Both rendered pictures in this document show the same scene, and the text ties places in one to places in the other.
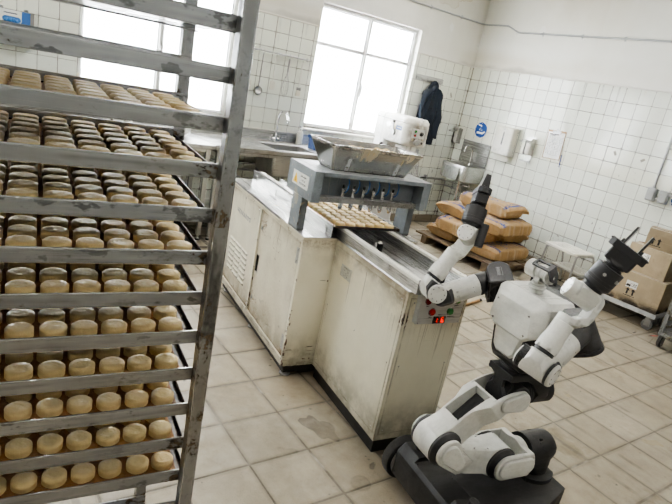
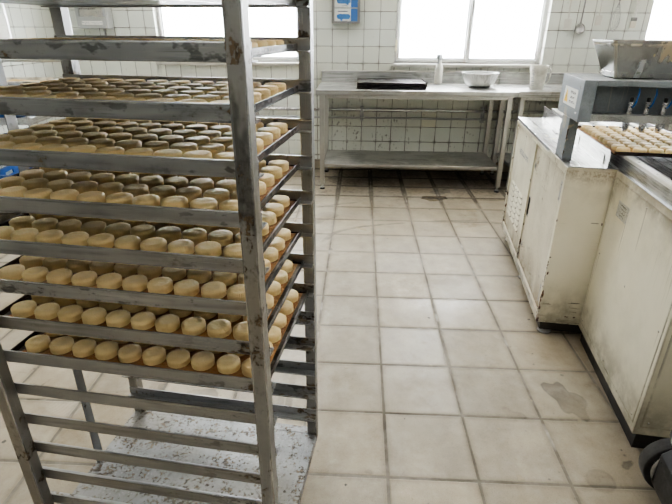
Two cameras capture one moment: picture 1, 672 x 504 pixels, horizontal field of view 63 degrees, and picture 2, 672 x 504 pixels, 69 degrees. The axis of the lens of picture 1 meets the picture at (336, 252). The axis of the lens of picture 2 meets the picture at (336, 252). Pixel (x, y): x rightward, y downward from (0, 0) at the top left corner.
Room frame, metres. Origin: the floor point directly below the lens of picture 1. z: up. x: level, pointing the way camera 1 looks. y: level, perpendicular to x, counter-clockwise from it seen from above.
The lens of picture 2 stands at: (0.55, -0.37, 1.35)
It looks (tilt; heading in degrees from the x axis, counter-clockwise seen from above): 25 degrees down; 40
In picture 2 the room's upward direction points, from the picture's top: straight up
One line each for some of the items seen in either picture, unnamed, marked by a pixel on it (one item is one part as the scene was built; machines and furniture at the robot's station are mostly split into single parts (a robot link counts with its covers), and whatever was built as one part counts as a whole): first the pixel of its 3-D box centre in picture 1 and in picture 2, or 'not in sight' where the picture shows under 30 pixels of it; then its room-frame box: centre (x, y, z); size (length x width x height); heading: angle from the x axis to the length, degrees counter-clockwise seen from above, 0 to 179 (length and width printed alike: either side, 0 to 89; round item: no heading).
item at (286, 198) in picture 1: (286, 198); (568, 130); (3.32, 0.36, 0.88); 1.28 x 0.01 x 0.07; 30
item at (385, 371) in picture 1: (381, 334); (671, 297); (2.57, -0.31, 0.45); 0.70 x 0.34 x 0.90; 30
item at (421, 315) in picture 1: (439, 307); not in sight; (2.26, -0.49, 0.77); 0.24 x 0.04 x 0.14; 120
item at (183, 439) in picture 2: not in sight; (143, 429); (0.92, 0.51, 0.51); 0.64 x 0.03 x 0.03; 121
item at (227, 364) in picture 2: (137, 464); (228, 364); (1.06, 0.36, 0.69); 0.05 x 0.05 x 0.02
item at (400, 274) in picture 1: (320, 216); (603, 146); (3.03, 0.13, 0.87); 2.01 x 0.03 x 0.07; 30
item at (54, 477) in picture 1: (54, 477); (154, 355); (0.97, 0.51, 0.69); 0.05 x 0.05 x 0.02
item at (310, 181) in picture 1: (356, 200); (656, 121); (3.01, -0.05, 1.01); 0.72 x 0.33 x 0.34; 120
